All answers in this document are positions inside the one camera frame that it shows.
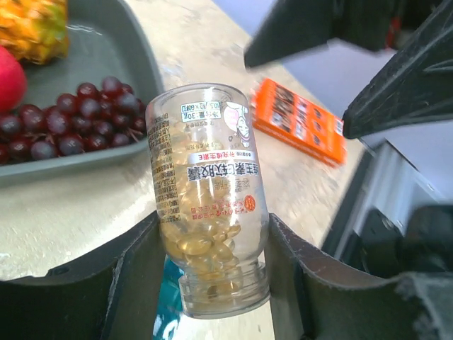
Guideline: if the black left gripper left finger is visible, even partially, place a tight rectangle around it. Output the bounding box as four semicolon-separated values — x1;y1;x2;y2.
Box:
1;212;165;339

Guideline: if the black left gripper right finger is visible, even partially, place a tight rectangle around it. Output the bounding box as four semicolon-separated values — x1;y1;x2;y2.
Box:
263;212;453;340

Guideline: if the red pomegranate right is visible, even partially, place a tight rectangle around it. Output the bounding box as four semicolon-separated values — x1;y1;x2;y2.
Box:
0;46;28;113

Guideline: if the grey plastic fruit tray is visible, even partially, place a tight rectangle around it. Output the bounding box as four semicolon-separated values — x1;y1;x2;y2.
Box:
1;1;163;186

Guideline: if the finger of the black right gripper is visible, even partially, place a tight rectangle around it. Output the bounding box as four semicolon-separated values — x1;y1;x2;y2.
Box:
243;0;406;67
343;1;452;139

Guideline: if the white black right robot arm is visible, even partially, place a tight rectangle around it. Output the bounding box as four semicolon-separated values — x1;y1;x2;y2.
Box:
244;1;452;278

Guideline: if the teal weekly pill organizer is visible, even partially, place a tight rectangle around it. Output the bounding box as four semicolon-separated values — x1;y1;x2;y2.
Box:
153;257;183;340

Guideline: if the orange cardboard box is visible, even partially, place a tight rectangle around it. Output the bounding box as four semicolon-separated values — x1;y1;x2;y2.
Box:
251;78;347;167

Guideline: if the clear pill bottle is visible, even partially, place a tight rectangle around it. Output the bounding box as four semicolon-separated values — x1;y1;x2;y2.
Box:
146;83;270;319

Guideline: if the orange pineapple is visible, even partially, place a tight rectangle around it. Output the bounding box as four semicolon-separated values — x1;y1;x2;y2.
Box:
1;0;69;64

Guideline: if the dark red grape bunch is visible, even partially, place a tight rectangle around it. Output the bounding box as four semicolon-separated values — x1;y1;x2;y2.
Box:
1;76;146;165

